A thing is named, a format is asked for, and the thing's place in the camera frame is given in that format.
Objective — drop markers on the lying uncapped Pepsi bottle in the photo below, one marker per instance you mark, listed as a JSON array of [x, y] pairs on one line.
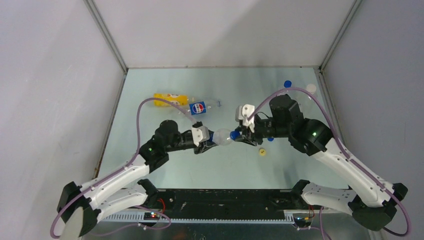
[[199, 106]]

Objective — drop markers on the large clear bottle white cap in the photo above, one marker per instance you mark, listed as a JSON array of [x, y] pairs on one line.
[[304, 101]]

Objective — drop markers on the yellow juice bottle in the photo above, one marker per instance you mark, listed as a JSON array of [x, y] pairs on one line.
[[177, 99]]

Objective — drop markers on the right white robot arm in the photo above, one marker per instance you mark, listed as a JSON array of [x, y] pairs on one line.
[[370, 200]]

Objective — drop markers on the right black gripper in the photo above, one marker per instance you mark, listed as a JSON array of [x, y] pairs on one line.
[[248, 139]]

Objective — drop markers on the standing Pepsi bottle blue cap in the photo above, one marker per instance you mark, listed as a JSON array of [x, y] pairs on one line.
[[287, 84]]

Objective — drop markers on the clear crushed bottle blue label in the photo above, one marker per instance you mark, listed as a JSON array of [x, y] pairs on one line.
[[222, 137]]

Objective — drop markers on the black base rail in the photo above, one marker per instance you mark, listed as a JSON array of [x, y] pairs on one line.
[[227, 204]]

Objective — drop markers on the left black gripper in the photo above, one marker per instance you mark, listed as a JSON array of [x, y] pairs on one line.
[[204, 147]]

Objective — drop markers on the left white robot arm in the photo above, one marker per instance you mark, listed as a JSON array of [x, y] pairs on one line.
[[82, 207]]

